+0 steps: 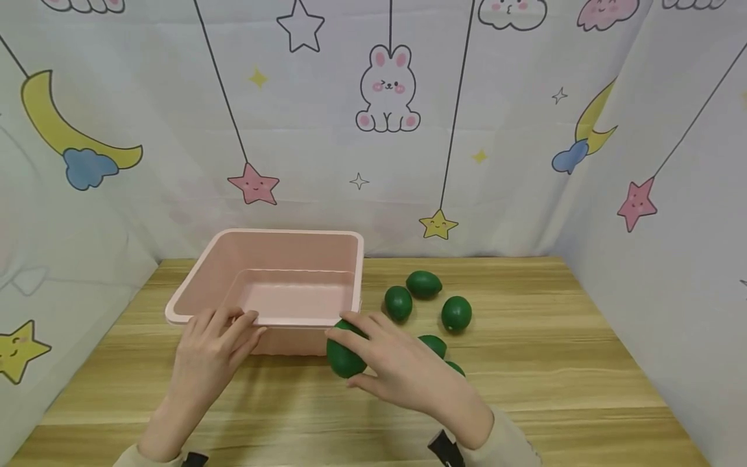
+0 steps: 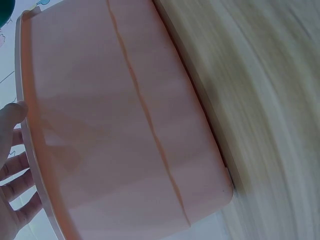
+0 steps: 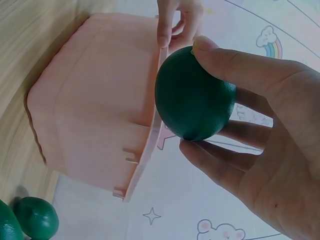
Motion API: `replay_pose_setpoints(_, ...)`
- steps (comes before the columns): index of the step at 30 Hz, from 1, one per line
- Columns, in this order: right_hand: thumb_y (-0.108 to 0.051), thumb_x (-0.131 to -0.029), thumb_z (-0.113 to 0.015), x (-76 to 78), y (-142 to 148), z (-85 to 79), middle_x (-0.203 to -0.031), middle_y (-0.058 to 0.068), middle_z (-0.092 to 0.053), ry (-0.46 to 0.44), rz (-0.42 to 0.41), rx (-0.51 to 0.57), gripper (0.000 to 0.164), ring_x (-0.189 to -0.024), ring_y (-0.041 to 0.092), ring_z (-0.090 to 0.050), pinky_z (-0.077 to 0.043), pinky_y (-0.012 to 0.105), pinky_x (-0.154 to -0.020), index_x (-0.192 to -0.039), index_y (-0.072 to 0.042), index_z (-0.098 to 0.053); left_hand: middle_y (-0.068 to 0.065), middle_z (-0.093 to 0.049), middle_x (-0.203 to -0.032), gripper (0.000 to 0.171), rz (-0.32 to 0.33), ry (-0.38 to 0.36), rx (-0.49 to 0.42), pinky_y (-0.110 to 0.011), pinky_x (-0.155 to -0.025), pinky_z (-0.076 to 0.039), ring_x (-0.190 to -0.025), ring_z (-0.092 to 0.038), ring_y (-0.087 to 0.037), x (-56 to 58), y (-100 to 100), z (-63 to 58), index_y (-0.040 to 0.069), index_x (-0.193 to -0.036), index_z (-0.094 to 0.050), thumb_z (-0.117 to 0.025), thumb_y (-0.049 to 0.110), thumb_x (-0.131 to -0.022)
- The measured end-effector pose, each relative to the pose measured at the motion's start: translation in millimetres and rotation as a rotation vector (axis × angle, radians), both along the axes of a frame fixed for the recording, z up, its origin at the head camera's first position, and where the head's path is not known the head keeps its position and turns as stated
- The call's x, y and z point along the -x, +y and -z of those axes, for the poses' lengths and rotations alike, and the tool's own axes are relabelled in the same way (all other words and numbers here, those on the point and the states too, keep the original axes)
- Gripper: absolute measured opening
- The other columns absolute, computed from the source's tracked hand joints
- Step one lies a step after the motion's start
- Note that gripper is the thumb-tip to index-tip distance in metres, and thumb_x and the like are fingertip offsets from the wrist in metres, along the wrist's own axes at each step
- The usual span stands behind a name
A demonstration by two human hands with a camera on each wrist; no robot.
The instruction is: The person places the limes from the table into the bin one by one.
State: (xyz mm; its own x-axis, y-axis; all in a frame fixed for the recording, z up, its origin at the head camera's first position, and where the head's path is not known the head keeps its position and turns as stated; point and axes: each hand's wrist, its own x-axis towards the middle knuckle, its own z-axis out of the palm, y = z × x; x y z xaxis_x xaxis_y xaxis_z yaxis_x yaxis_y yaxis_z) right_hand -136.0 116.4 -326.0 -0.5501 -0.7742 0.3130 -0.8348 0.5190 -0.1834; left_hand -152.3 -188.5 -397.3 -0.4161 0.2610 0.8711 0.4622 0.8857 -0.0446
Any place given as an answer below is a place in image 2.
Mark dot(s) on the person's left thumb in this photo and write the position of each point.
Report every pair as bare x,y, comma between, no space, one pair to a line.
13,112

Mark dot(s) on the dark teal round object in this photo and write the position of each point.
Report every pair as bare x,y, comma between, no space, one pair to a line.
5,11

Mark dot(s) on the pink plastic bin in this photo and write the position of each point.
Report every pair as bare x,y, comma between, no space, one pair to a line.
120,120

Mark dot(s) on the person's left hand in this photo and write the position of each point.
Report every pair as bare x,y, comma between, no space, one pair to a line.
7,200

